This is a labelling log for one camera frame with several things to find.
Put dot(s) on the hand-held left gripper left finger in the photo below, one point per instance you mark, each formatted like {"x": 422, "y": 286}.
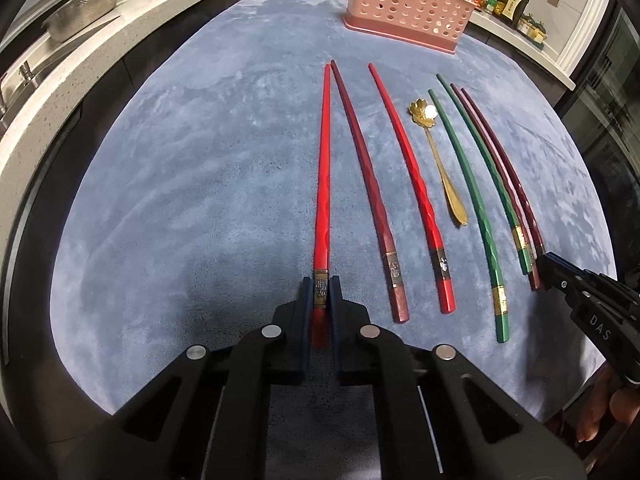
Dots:
{"x": 305, "y": 312}

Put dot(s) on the dark glass door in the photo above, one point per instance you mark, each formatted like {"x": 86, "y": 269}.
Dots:
{"x": 610, "y": 110}

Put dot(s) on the dark red chopstick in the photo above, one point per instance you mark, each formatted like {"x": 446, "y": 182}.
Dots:
{"x": 520, "y": 195}
{"x": 392, "y": 267}
{"x": 533, "y": 267}

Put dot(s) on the dark soy sauce bottle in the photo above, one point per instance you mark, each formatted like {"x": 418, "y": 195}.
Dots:
{"x": 513, "y": 3}

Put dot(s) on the gold flower spoon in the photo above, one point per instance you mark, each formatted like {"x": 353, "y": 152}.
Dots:
{"x": 457, "y": 209}

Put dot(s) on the metal sink faucet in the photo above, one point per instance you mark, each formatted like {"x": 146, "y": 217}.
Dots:
{"x": 24, "y": 71}

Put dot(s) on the green spice jar rack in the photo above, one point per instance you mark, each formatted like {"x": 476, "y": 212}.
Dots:
{"x": 533, "y": 28}

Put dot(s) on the green chopstick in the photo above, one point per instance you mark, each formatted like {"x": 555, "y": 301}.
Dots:
{"x": 500, "y": 301}
{"x": 520, "y": 240}

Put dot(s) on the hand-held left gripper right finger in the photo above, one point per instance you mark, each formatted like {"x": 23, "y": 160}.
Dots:
{"x": 336, "y": 312}

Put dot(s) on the person's right hand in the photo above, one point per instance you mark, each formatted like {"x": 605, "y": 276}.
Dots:
{"x": 597, "y": 410}

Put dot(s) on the stainless steel sink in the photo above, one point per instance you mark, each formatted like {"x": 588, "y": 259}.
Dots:
{"x": 14, "y": 97}

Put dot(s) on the pink perforated utensil basket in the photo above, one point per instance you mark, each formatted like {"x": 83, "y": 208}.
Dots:
{"x": 400, "y": 5}

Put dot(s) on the grey-blue plush mat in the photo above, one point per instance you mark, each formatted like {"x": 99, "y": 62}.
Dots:
{"x": 200, "y": 185}

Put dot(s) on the metal colander bowl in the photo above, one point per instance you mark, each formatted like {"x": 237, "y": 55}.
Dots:
{"x": 82, "y": 10}

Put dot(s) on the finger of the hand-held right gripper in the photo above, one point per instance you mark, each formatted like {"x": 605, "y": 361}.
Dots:
{"x": 552, "y": 277}
{"x": 565, "y": 262}

